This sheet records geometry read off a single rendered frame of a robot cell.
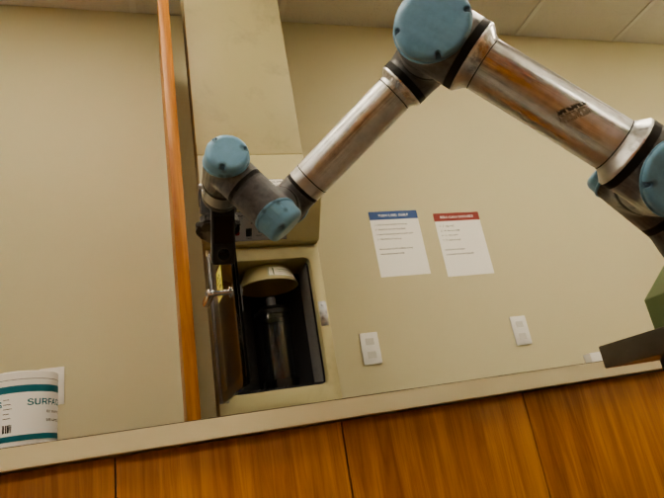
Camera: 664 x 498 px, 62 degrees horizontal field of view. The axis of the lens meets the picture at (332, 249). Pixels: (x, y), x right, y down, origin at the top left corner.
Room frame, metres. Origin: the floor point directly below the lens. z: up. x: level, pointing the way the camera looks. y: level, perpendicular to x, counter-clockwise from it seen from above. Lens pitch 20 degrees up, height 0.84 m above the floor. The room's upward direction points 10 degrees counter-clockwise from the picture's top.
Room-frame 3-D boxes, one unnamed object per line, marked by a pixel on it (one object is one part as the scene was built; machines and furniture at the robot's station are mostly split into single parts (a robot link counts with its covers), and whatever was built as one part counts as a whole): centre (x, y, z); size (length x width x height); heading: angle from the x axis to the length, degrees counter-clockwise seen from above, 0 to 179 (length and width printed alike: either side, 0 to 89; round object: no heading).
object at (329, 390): (1.59, 0.23, 1.33); 0.32 x 0.25 x 0.77; 108
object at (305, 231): (1.41, 0.17, 1.46); 0.32 x 0.12 x 0.10; 108
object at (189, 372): (1.55, 0.45, 1.64); 0.49 x 0.03 x 1.40; 18
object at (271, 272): (1.57, 0.20, 1.34); 0.18 x 0.18 x 0.05
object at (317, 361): (1.58, 0.23, 1.19); 0.26 x 0.24 x 0.35; 108
